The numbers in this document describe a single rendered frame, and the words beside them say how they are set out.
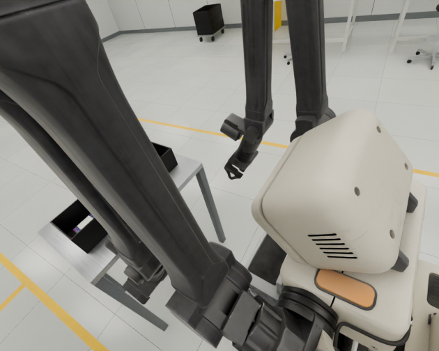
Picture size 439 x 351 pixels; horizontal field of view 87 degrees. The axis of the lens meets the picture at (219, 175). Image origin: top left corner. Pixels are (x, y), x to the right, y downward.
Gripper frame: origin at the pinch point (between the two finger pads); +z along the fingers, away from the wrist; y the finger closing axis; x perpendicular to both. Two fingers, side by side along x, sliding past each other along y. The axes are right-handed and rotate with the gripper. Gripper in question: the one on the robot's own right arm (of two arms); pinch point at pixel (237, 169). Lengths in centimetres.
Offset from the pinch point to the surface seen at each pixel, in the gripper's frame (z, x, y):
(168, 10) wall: 273, -442, -503
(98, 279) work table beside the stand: 32, -20, 55
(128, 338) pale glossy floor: 109, -2, 73
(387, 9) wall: 82, 35, -537
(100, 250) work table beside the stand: 33, -28, 47
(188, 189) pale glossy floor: 129, -39, -39
